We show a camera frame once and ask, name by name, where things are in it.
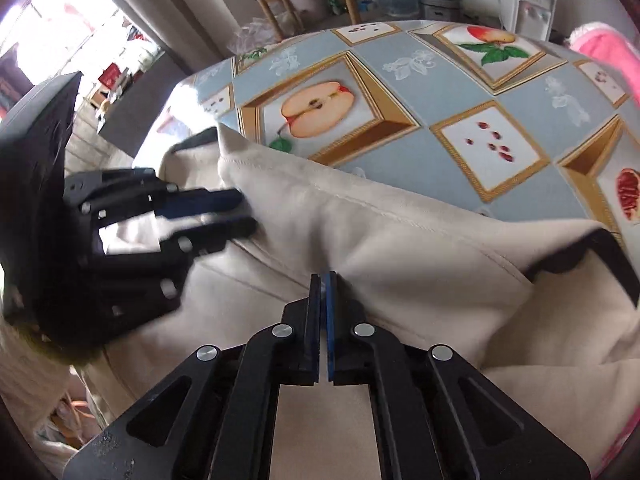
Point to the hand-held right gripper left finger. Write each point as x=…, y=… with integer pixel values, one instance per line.
x=312, y=320

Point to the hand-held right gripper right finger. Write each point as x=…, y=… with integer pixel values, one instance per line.
x=329, y=320

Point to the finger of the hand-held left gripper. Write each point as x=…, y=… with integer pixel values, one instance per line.
x=225, y=228
x=210, y=200

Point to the cream zip-neck sweatshirt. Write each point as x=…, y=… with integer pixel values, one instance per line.
x=400, y=260

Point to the dark cabinet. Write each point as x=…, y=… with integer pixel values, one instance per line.
x=150, y=95

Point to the red box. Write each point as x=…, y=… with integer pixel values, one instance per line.
x=111, y=75

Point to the clear plastic bag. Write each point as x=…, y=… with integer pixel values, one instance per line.
x=250, y=35

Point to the grey curtain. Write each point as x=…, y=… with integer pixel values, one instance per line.
x=150, y=10

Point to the fruit print tablecloth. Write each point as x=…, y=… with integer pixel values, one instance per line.
x=410, y=105

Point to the dark grey trash can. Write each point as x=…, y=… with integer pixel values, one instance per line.
x=440, y=5

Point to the white water dispenser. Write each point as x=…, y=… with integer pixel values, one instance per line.
x=530, y=10

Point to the pink floral blanket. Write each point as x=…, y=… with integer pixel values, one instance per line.
x=600, y=50

